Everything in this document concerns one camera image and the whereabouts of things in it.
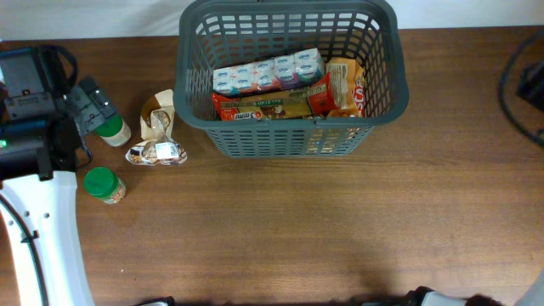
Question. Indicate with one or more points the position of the Kleenex tissue multipack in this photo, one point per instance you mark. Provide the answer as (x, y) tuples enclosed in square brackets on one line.
[(291, 71)]

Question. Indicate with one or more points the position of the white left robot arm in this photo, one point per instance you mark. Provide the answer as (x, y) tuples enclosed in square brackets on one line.
[(45, 116)]

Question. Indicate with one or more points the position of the San Remo spaghetti packet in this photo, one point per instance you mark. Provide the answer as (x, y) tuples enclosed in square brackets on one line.
[(309, 102)]

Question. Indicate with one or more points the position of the brown paper snack bag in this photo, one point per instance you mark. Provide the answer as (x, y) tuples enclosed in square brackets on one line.
[(158, 147)]

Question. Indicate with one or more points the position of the green lid jar cream contents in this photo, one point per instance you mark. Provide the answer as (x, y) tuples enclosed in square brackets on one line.
[(115, 132)]

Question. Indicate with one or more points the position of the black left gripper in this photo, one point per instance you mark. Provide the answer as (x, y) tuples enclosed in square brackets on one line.
[(95, 110)]

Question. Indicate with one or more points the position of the grey plastic laundry basket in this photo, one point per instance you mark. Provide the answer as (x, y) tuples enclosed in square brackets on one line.
[(215, 34)]

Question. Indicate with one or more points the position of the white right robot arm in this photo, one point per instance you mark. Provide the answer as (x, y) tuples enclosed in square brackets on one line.
[(534, 295)]

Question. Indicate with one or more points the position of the green lid jar labelled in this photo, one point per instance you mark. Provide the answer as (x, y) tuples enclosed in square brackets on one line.
[(103, 184)]

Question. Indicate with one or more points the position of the orange brown snack bag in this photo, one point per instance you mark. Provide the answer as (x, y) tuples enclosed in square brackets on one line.
[(347, 81)]

